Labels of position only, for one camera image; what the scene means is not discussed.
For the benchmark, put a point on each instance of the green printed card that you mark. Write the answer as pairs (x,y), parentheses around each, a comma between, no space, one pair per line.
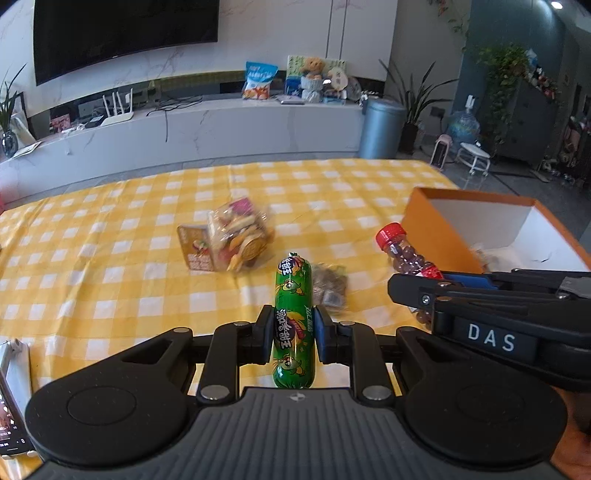
(293,69)

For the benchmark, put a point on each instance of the pink space heater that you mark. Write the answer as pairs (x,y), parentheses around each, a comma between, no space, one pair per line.
(439,154)

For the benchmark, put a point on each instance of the orange cardboard box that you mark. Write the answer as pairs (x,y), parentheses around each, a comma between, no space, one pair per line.
(429,221)

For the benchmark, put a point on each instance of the black television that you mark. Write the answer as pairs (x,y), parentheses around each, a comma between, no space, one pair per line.
(115,32)

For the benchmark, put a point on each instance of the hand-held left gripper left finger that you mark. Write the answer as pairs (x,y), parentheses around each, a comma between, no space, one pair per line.
(265,332)

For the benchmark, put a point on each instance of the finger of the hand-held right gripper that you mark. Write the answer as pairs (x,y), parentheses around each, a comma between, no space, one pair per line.
(471,279)
(415,290)

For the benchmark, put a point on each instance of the blue water jug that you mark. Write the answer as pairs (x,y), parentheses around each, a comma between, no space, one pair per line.
(464,127)

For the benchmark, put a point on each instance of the long-leaved potted plant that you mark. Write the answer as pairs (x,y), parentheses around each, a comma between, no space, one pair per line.
(408,138)

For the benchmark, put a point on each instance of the red-capped clear bottle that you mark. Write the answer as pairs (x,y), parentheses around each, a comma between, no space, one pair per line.
(406,254)

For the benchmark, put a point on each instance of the grey metal trash can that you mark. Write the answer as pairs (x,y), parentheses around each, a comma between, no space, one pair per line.
(381,129)

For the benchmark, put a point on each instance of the white router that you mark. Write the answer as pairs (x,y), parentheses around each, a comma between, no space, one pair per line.
(117,120)

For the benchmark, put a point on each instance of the yellow checked tablecloth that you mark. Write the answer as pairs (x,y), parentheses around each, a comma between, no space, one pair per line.
(115,258)

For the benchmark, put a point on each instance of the round paper fan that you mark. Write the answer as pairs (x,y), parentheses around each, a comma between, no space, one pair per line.
(336,78)

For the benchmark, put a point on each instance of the clear assorted snack bag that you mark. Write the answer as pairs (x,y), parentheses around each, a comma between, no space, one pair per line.
(240,235)

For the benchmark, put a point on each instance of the person's right forearm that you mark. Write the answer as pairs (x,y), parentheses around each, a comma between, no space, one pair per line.
(577,429)

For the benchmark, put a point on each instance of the small dark snack packet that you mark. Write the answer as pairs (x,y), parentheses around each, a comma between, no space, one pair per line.
(330,286)

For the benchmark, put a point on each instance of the white marble media console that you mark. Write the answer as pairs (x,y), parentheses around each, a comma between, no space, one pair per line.
(207,134)

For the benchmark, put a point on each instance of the blue snack bag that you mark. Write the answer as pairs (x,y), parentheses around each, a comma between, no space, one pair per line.
(259,81)

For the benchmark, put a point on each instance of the white round stool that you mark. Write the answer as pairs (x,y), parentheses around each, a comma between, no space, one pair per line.
(473,154)

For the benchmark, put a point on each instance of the green trailing vine plant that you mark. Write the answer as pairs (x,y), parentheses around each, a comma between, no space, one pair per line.
(501,69)

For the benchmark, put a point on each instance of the brown teddy bear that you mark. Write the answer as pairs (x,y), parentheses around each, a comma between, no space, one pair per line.
(313,67)

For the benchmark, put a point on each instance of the flat silver device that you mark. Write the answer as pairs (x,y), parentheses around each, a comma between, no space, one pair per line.
(291,100)

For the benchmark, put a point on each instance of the white-cased smartphone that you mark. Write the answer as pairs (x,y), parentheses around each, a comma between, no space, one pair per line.
(11,410)

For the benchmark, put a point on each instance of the dark grey cabinet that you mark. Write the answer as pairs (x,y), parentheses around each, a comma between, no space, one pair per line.
(531,124)

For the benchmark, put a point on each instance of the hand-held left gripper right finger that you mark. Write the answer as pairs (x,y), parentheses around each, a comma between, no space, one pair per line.
(325,337)

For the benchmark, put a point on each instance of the brown printed snack packet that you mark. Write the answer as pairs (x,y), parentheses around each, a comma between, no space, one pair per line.
(196,251)

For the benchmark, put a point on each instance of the green sausage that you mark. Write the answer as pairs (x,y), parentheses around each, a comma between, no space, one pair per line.
(293,323)

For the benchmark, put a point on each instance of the plant in glass vase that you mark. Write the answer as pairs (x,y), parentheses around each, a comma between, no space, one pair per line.
(8,143)

